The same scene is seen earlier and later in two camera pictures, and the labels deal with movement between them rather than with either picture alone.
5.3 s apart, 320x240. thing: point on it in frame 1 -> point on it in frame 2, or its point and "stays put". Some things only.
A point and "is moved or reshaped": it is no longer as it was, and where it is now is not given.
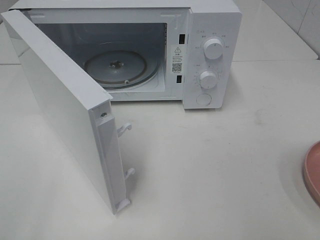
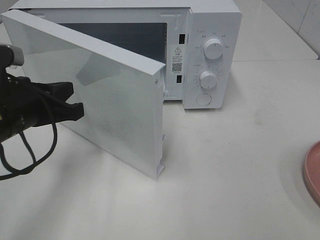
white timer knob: x=208 y=79 stays put
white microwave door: x=81 y=107 is moved or reshaped
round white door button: x=204 y=99 stays put
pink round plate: x=311 y=171 stays put
